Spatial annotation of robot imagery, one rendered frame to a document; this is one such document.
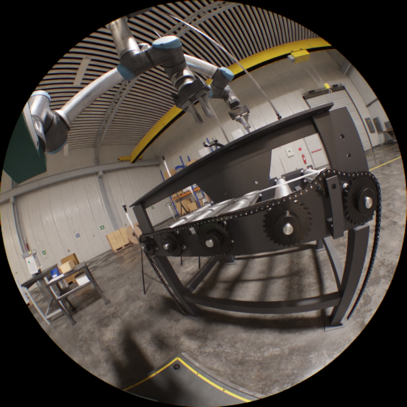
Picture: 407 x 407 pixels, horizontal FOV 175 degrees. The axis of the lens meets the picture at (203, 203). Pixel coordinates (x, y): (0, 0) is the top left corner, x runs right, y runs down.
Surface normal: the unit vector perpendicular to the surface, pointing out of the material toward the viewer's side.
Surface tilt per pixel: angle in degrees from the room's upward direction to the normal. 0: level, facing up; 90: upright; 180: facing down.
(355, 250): 90
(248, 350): 0
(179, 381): 0
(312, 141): 90
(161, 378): 0
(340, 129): 90
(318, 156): 90
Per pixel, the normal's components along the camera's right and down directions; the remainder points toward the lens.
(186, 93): -0.51, 0.27
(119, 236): 0.73, -0.25
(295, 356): -0.37, -0.93
